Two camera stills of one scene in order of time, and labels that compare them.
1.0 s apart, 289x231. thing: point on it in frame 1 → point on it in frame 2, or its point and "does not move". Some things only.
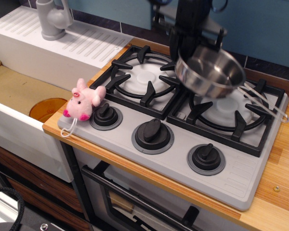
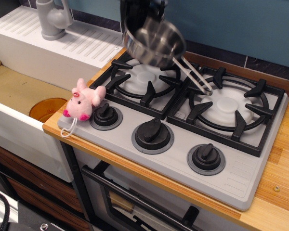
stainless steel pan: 211,71 → 160,43
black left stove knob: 105,117 does not move
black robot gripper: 190,20 → 134,13
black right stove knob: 205,160 does not move
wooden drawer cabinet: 48,194 does not move
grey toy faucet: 54,21 does not move
